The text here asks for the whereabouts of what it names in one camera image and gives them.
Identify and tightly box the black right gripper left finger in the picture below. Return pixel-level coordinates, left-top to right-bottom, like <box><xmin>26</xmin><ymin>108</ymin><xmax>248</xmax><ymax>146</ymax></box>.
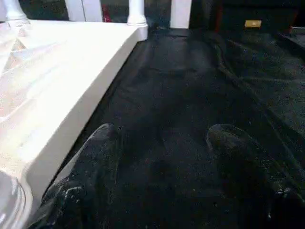
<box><xmin>28</xmin><ymin>123</ymin><xmax>122</xmax><ymax>229</ymax></box>

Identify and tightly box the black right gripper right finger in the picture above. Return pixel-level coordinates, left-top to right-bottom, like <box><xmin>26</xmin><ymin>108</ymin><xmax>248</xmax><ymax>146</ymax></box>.
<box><xmin>205</xmin><ymin>123</ymin><xmax>305</xmax><ymax>229</ymax></box>

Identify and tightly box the white plastic table top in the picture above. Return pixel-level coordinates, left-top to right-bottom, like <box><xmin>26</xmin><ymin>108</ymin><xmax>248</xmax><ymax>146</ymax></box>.
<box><xmin>0</xmin><ymin>19</ymin><xmax>150</xmax><ymax>222</ymax></box>

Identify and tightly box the black mat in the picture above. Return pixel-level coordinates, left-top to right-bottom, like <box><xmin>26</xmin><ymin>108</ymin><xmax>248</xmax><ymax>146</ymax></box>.
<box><xmin>29</xmin><ymin>21</ymin><xmax>305</xmax><ymax>229</ymax></box>

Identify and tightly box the dark brown furniture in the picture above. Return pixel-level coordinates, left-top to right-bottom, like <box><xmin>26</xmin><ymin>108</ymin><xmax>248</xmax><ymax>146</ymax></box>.
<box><xmin>192</xmin><ymin>0</ymin><xmax>305</xmax><ymax>35</ymax></box>

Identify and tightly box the small red bottle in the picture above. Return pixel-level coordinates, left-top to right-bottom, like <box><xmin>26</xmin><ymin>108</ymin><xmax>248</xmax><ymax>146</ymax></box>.
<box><xmin>102</xmin><ymin>6</ymin><xmax>111</xmax><ymax>22</ymax></box>

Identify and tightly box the white cabinet with glass doors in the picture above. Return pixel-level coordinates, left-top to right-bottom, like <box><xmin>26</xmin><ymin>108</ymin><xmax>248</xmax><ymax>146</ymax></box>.
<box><xmin>64</xmin><ymin>0</ymin><xmax>193</xmax><ymax>29</ymax></box>

